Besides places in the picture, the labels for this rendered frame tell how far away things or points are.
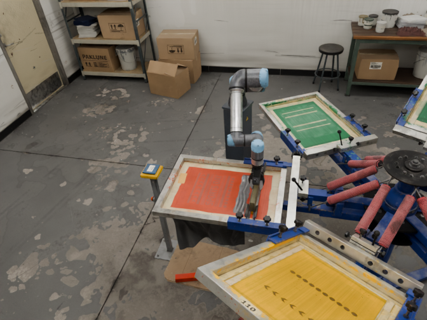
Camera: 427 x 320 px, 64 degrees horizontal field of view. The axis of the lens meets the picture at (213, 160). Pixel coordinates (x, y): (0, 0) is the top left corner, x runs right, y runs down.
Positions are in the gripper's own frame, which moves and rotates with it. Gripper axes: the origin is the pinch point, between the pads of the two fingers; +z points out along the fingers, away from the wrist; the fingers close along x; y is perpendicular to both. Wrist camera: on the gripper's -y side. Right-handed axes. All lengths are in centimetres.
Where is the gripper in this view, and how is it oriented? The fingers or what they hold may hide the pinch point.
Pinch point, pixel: (256, 188)
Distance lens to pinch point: 223.2
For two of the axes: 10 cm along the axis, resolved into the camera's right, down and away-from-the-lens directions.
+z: 0.7, 7.8, 6.3
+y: 2.4, -6.2, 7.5
